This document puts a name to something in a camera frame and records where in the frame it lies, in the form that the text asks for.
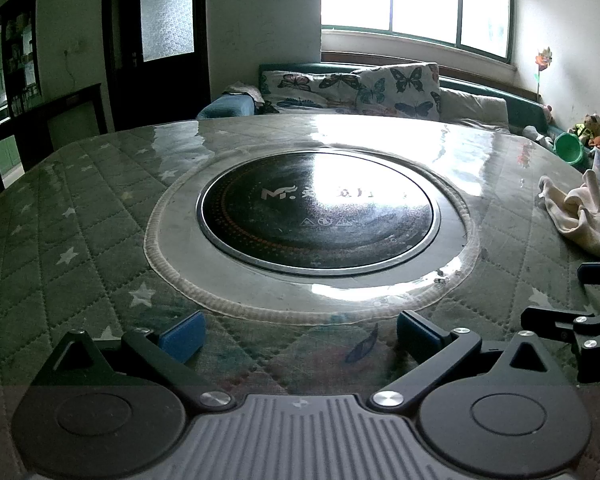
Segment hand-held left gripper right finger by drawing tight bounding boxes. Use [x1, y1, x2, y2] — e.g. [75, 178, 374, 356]
[369, 310, 575, 413]

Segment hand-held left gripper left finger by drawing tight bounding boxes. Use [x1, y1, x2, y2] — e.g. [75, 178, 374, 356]
[32, 310, 237, 413]

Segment cream knit garment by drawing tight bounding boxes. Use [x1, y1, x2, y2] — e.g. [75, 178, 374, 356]
[537, 169, 600, 261]

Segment green plastic bucket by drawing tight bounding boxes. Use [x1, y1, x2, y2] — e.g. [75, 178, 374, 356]
[553, 132, 591, 167]

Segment round black induction cooktop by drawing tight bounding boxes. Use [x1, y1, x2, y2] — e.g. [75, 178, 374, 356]
[196, 147, 440, 277]

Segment beige plush toy green vest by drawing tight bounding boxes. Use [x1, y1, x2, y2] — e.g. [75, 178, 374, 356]
[570, 112, 600, 143]

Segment grey plush toy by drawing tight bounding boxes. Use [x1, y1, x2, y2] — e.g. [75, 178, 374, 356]
[522, 125, 556, 148]

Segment teal sofa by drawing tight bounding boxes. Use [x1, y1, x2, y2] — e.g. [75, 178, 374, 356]
[197, 62, 553, 136]

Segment white cushion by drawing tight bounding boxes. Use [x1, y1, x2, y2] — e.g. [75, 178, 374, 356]
[439, 87, 510, 131]

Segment colourful pinwheel toy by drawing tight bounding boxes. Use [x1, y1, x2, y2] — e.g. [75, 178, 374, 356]
[532, 47, 553, 103]

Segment blue blanket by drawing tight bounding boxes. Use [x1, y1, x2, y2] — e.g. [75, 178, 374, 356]
[196, 94, 257, 121]

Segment square butterfly print pillow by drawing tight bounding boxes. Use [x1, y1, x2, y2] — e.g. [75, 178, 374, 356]
[355, 62, 442, 121]

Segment dark door with frosted glass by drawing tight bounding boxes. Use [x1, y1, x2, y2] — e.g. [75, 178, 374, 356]
[102, 0, 212, 133]

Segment white crumpled cloth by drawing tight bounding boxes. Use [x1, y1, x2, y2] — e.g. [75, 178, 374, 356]
[223, 81, 266, 107]

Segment green framed window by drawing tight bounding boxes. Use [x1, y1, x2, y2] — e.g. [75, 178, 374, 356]
[321, 0, 515, 65]

